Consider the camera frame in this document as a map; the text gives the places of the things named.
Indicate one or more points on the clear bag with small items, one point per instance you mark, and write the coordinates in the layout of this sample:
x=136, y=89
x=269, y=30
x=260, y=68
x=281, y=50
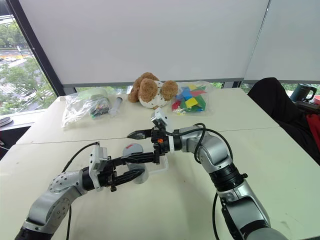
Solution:
x=75, y=112

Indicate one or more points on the black chair with jacket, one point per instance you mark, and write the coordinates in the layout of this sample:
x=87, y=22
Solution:
x=275, y=105

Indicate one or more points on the black window frame post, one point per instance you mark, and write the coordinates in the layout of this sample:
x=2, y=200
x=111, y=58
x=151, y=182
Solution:
x=35, y=47

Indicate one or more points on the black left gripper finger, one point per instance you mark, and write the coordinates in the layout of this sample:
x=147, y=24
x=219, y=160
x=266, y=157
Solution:
x=117, y=161
x=127, y=176

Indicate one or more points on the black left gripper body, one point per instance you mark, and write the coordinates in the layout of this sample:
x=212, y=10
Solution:
x=107, y=176

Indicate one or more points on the white roller blind wide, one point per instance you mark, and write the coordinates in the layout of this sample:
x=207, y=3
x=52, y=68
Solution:
x=140, y=40

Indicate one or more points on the grey jar lid red mark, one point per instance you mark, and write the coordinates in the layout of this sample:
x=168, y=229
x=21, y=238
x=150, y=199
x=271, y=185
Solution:
x=133, y=149

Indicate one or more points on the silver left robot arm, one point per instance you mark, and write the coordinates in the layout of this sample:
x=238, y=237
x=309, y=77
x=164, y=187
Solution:
x=50, y=202

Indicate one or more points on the grey translucent jar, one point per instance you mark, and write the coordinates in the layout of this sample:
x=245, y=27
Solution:
x=141, y=178

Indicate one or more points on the clear plastic box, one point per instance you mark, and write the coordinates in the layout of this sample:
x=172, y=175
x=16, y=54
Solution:
x=160, y=168

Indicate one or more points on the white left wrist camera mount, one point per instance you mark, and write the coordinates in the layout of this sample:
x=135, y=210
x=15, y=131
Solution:
x=96, y=160

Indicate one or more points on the white roller blind narrow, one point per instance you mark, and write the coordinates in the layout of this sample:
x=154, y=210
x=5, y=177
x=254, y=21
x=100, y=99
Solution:
x=292, y=40

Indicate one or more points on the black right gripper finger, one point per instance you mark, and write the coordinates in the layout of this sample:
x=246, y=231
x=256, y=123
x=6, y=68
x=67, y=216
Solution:
x=140, y=134
x=140, y=158

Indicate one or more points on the brown white plush dog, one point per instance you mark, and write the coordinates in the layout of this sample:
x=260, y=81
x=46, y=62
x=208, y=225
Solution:
x=150, y=90

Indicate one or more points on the dark green mug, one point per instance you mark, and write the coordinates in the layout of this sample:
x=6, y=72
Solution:
x=301, y=91

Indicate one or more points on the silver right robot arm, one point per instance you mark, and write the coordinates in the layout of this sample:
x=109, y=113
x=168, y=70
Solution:
x=215, y=155

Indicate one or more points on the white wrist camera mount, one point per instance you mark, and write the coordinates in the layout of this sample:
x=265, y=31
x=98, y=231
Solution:
x=161, y=116
x=96, y=160

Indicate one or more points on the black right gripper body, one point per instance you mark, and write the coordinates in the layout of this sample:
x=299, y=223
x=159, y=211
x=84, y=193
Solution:
x=160, y=147

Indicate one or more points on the red cloth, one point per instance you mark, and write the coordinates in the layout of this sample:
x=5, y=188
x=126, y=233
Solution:
x=315, y=127

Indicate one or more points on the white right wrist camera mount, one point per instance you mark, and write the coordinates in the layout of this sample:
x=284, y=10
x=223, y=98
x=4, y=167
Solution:
x=161, y=116

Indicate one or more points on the bag of coloured plastic pieces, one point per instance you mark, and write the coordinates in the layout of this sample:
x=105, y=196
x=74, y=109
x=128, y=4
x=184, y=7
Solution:
x=190, y=100

